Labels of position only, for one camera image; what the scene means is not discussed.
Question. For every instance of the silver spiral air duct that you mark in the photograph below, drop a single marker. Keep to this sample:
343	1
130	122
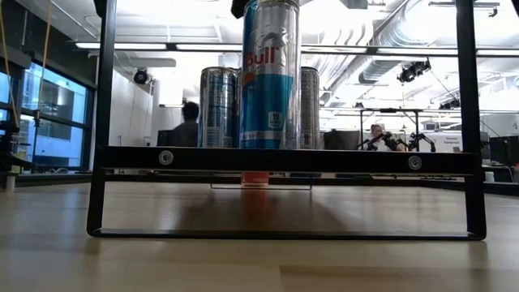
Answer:
389	65

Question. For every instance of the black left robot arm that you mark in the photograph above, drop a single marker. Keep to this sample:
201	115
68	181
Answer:
99	6

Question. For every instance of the blue silver Red Bull can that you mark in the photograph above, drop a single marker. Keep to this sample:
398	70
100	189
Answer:
269	81

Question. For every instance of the black ceiling spot lamp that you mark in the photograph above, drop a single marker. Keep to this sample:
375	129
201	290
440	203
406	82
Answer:
140	76

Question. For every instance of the window with dark frame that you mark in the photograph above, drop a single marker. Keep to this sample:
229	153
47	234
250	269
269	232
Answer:
61	134

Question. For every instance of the dark equipment rack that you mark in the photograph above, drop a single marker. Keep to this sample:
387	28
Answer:
16	162

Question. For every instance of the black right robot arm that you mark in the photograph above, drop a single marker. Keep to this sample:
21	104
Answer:
517	6

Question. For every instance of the wooden shelf black metal frame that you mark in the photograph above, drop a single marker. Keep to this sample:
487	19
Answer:
284	160

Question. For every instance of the black background rig frame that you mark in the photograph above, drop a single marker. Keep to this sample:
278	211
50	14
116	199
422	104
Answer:
389	110

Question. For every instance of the black ceiling lamp cluster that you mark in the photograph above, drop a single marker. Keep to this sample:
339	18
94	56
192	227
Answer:
413	71
450	104

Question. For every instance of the white cup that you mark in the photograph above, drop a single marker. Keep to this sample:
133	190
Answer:
489	176

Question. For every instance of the linear ceiling light bar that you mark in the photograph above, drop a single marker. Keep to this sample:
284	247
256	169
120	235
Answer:
134	46

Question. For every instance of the black monitor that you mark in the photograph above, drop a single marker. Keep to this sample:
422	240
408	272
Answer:
164	138
504	151

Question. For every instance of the red beverage can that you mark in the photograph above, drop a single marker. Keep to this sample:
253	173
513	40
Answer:
255	178

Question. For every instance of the black background robot arm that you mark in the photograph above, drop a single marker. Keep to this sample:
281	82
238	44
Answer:
387	140
419	140

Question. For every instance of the black aluminium table frame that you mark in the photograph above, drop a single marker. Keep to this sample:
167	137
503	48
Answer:
182	179

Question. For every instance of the white equipment sign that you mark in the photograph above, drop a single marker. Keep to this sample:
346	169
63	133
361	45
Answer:
446	142

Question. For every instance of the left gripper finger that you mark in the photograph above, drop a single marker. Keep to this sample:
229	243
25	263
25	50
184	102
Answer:
238	8

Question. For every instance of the person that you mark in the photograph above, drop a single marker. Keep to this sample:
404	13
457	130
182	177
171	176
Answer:
187	130
377	140

